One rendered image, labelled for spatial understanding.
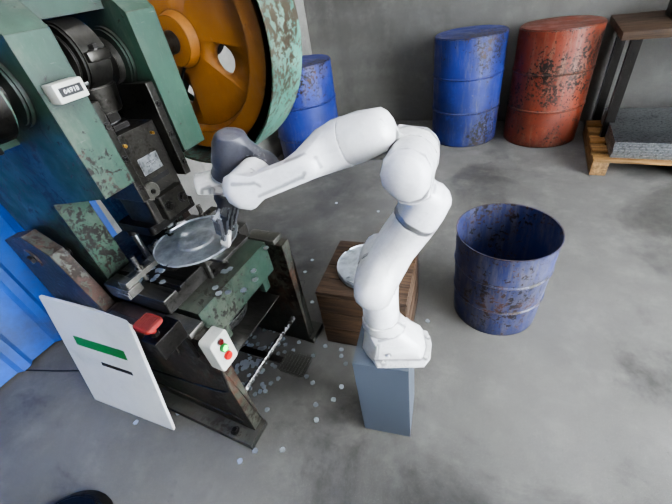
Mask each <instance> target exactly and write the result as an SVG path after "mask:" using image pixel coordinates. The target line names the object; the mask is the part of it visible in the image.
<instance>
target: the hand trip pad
mask: <svg viewBox="0 0 672 504"><path fill-rule="evenodd" d="M162 322H163V319H162V317H160V316H158V315H155V314H152V313H146V314H144V315H143V316H142V317H140V318H139V319H138V320H137V321H136V322H135V323H134V324H133V329H134V330H135V331H136V332H139V333H142V334H144V335H150V334H155V333H156V332H157V330H156V329H157V328H158V327H159V326H160V325H161V324H162Z"/></svg>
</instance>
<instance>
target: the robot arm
mask: <svg viewBox="0 0 672 504"><path fill-rule="evenodd" d="M439 155H440V141H439V139H438V137H437V135H436V134H435V133H433V132H432V131H431V130H430V129H429V128H427V127H420V126H410V125H402V124H399V125H398V126H397V125H396V123H395V121H394V118H393V117H392V116H391V114H390V113H389V112H388V111H387V110H386V109H384V108H382V107H377V108H371V109H364V110H357V111H354V112H351V113H349V114H346V115H343V116H341V117H340V116H339V117H337V118H334V119H332V120H329V121H328V122H327V123H325V124H324V125H322V126H321V127H319V128H317V129H315V130H314V131H313V132H312V133H311V134H310V135H309V137H308V138H307V139H306V140H305V141H304V142H303V143H302V144H301V145H300V146H299V147H298V149H297V150H296V151H295V152H293V153H292V154H291V155H290V156H288V157H287V158H286V159H284V160H283V161H280V162H279V160H278V158H277V157H276V156H275V155H274V154H273V153H272V152H270V151H268V150H265V149H262V148H261V147H259V146H258V145H257V144H255V143H254V142H253V141H252V140H250V139H249V138H248V136H247V135H246V133H245V132H244V130H242V129H240V128H237V127H224V128H222V129H219V130H218V131H217V132H216V133H215V134H214V136H213V139H212V141H211V163H212V169H211V170H208V171H205V172H202V173H198V174H195V175H194V186H195V189H196V192H197V194H199V195H214V200H215V202H216V204H217V208H216V212H217V213H216V215H214V216H211V218H210V219H211V220H212V221H213V224H214V228H215V232H216V234H218V235H219V236H221V245H223V246H225V247H227V248H229V247H230V246H231V231H234V230H235V228H233V225H234V226H235V225H236V223H237V218H238V214H239V209H246V210H253V209H255V208H256V207H257V206H258V205H259V204H260V203H261V202H262V201H263V200H264V199H266V198H268V197H271V196H273V195H276V194H278V193H281V192H283V191H286V190H288V189H290V188H293V187H295V186H298V185H300V184H303V183H305V182H308V181H310V180H313V179H315V178H318V177H321V176H324V175H327V174H330V173H333V172H336V171H340V170H343V169H346V168H349V167H353V166H354V165H357V164H360V163H363V162H366V161H368V160H383V164H382V168H381V173H380V177H381V182H382V186H383V187H384V188H385V190H386V191H387V192H388V193H389V194H390V195H392V196H393V197H394V198H396V199H397V200H398V203H397V205H396V207H395V208H394V209H395V210H394V211H393V212H392V214H391V215H390V217H389V218H388V220H387V221H386V222H385V224H384V225H383V227H382V228H381V230H380V231H379V233H378V234H373V235H371V236H370V237H368V239H367V240H366V242H365V244H364V245H363V247H362V248H361V251H360V255H359V260H358V266H357V269H356V273H355V278H354V285H353V286H354V298H355V301H356V303H357V304H359V305H360V306H361V307H362V309H363V317H362V322H363V328H364V341H363V347H362V348H363V349H364V351H365V352H366V354H367V356H368V357H369V358H370V359H371V360H372V361H373V362H374V364H375V365H376V367H377V368H418V367H425V365H426V364H427V363H428V362H429V360H430V358H431V346H432V342H431V339H430V336H429V334H428V332H427V331H425V330H423V329H422V328H421V326H420V325H419V324H417V323H414V322H412V321H410V320H409V319H408V318H407V317H404V316H403V315H402V314H401V313H400V312H399V299H398V293H399V283H400V282H401V280H402V278H403V276H404V274H405V273H406V271H407V269H408V267H409V265H410V264H411V262H412V260H413V259H414V258H415V256H416V255H417V254H418V253H419V251H420V250H421V249H422V248H423V246H424V245H425V244H426V243H427V242H428V240H429V239H430V238H431V237H432V235H433V234H434V233H435V231H436V230H437V229H438V227H439V226H440V224H441V223H442V221H443V220H444V218H445V216H446V214H447V212H448V210H449V208H450V206H451V202H452V198H451V195H450V191H449V190H448V189H447V188H446V187H445V185H444V184H442V183H440V182H438V181H436V180H435V179H434V176H435V171H436V168H437V166H438V163H439ZM233 220H234V221H233Z"/></svg>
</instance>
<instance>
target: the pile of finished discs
mask: <svg viewBox="0 0 672 504"><path fill-rule="evenodd" d="M363 245H364V244H360V245H357V246H354V247H352V248H350V250H348V251H347V252H346V251H345V252H344V253H343V254H342V255H341V257H340V258H339V260H338V263H337V272H338V275H339V278H340V279H341V281H342V282H343V283H344V284H346V285H347V286H349V287H351V288H354V286H353V285H354V278H355V273H356V269H357V266H358V260H359V255H360V251H361V248H362V247H363Z"/></svg>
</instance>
